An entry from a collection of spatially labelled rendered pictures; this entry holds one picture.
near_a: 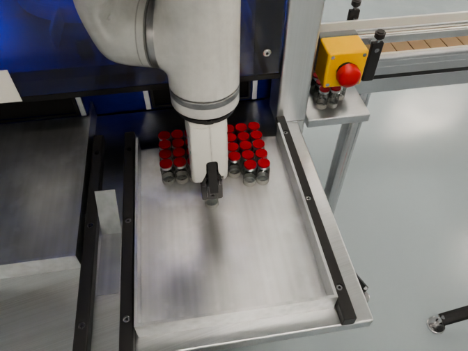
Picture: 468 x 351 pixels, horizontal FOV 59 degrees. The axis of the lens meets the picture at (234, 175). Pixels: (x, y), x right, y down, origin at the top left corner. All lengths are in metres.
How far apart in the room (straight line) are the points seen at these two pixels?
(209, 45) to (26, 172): 0.47
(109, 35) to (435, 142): 1.97
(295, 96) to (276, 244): 0.29
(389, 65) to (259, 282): 0.57
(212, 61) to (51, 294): 0.39
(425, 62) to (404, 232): 0.97
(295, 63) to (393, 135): 1.52
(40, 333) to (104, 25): 0.40
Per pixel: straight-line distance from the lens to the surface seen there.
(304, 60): 0.74
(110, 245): 0.66
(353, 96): 0.91
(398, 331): 1.61
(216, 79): 0.45
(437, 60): 1.02
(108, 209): 0.65
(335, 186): 1.27
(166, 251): 0.63
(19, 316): 0.65
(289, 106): 0.79
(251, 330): 0.57
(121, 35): 0.45
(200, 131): 0.49
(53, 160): 0.80
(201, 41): 0.42
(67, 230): 0.69
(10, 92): 0.76
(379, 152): 2.10
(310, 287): 0.61
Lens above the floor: 1.42
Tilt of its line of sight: 49 degrees down
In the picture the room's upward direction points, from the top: straight up
